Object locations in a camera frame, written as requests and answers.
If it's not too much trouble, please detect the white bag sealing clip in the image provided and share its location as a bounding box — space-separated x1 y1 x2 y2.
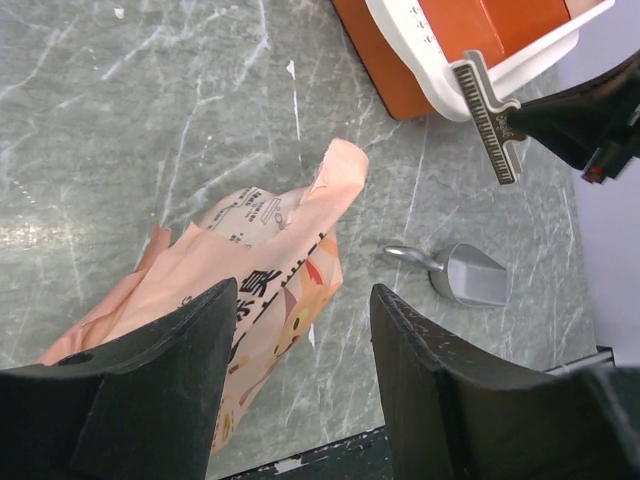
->
451 50 527 185

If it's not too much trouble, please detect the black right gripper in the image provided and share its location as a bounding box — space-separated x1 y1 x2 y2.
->
509 53 639 184

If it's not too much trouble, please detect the black mounting base rail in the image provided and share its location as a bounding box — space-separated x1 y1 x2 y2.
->
224 426 393 480

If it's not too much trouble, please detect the orange and white litter box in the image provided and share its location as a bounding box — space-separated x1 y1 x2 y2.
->
332 0 613 122

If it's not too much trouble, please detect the aluminium frame rail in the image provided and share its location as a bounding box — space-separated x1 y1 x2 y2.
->
545 346 615 376

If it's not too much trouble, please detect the grey metal litter scoop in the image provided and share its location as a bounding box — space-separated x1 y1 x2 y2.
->
383 243 511 308

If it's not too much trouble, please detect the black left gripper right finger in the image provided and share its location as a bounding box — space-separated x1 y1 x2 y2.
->
370 284 639 479

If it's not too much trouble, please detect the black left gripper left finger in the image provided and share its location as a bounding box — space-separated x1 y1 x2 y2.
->
1 279 237 479

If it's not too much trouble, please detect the pink cat litter bag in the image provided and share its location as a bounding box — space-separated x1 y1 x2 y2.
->
40 138 369 451

